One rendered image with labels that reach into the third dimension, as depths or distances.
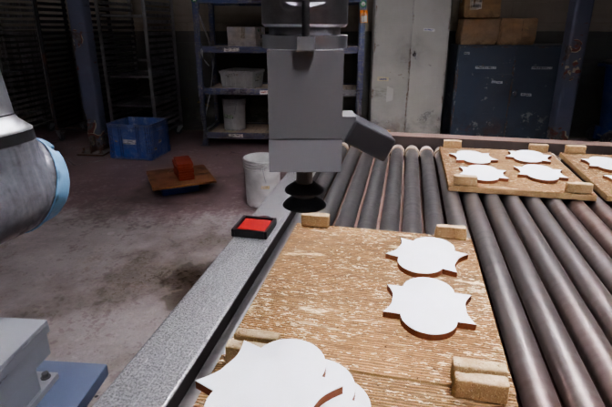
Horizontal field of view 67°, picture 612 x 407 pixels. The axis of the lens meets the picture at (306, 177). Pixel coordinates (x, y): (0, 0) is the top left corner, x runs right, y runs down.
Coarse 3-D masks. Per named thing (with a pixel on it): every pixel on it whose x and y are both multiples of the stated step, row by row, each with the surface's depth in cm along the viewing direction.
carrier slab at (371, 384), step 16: (368, 384) 53; (384, 384) 53; (400, 384) 53; (416, 384) 53; (432, 384) 53; (384, 400) 51; (400, 400) 51; (416, 400) 51; (432, 400) 51; (448, 400) 51; (464, 400) 51; (512, 400) 51
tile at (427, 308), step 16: (400, 288) 71; (416, 288) 71; (432, 288) 71; (448, 288) 71; (400, 304) 67; (416, 304) 67; (432, 304) 67; (448, 304) 67; (464, 304) 67; (400, 320) 64; (416, 320) 63; (432, 320) 63; (448, 320) 63; (464, 320) 63; (416, 336) 61; (432, 336) 60; (448, 336) 61
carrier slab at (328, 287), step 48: (288, 240) 88; (336, 240) 88; (384, 240) 88; (288, 288) 73; (336, 288) 73; (384, 288) 73; (480, 288) 73; (288, 336) 61; (336, 336) 61; (384, 336) 61; (480, 336) 61
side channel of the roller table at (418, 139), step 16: (400, 144) 166; (416, 144) 165; (432, 144) 164; (464, 144) 162; (480, 144) 160; (496, 144) 159; (512, 144) 158; (528, 144) 157; (560, 144) 155; (576, 144) 154; (592, 144) 154; (608, 144) 154
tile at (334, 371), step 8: (328, 360) 49; (328, 368) 48; (336, 368) 48; (344, 368) 48; (328, 376) 47; (336, 376) 47; (344, 376) 47; (344, 384) 46; (352, 384) 46; (344, 392) 45; (352, 392) 45; (336, 400) 44; (344, 400) 44; (352, 400) 45
